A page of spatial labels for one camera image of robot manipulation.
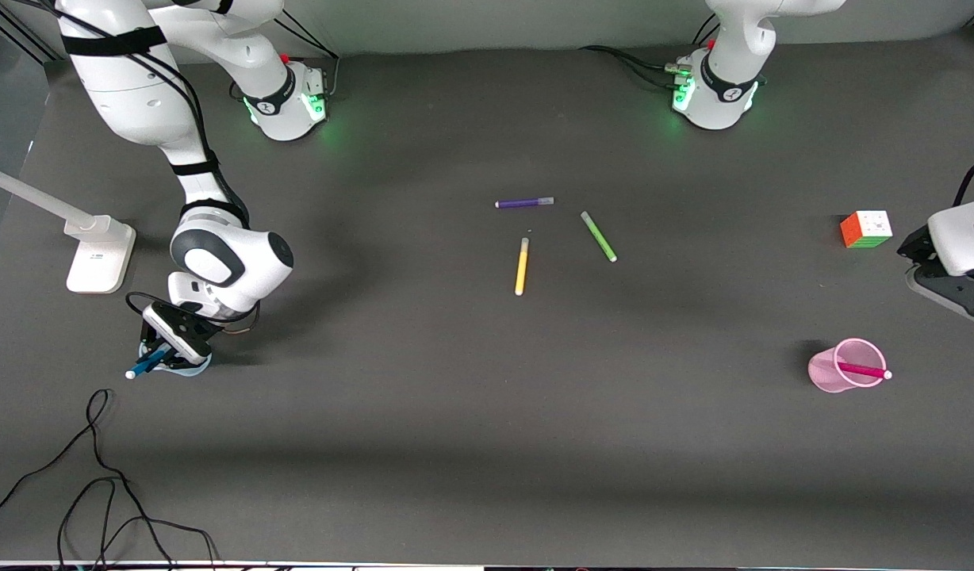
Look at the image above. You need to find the blue marker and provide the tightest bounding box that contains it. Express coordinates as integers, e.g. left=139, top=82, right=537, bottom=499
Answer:
left=125, top=349, right=173, bottom=381

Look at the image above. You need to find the pink marker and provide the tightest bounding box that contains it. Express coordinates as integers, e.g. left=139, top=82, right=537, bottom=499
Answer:
left=835, top=361, right=894, bottom=381

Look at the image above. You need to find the light blue plastic cup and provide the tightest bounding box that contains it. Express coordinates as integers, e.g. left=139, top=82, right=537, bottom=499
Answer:
left=137, top=341, right=213, bottom=378

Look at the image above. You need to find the colourful puzzle cube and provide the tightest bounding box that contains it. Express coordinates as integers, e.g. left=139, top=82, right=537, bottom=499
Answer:
left=840, top=209, right=894, bottom=250

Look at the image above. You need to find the white stand with base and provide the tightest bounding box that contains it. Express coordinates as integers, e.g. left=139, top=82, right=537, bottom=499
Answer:
left=0, top=162, right=137, bottom=295

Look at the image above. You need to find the pink plastic cup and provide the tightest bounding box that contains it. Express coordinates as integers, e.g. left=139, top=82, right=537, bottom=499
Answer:
left=807, top=337, right=888, bottom=395

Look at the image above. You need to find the green marker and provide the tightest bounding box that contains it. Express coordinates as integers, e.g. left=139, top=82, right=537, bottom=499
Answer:
left=580, top=210, right=619, bottom=263

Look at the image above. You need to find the thin black cable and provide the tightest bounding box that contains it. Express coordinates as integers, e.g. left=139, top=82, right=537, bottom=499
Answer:
left=0, top=388, right=220, bottom=571

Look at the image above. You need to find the black left arm base cable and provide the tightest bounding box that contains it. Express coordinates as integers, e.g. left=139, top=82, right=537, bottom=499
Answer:
left=578, top=44, right=682, bottom=90

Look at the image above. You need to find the black arm base cable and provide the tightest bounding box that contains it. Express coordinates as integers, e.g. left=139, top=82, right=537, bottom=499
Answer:
left=578, top=44, right=682, bottom=90
left=274, top=14, right=342, bottom=100

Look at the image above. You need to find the black right arm base cable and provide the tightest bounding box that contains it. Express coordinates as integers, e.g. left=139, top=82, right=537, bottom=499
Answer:
left=274, top=14, right=342, bottom=100

